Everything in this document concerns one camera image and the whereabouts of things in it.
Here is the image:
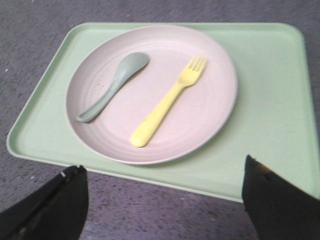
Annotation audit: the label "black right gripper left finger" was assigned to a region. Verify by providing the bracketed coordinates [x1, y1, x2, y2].
[0, 165, 89, 240]

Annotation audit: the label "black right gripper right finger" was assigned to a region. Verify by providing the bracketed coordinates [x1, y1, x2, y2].
[241, 155, 320, 240]

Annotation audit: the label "yellow plastic fork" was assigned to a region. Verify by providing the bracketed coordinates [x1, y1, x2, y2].
[130, 55, 208, 148]

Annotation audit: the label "light green tray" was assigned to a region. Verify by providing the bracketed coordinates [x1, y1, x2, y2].
[6, 23, 320, 202]

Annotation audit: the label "teal green spoon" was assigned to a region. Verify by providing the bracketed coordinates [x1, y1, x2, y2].
[75, 52, 150, 123]

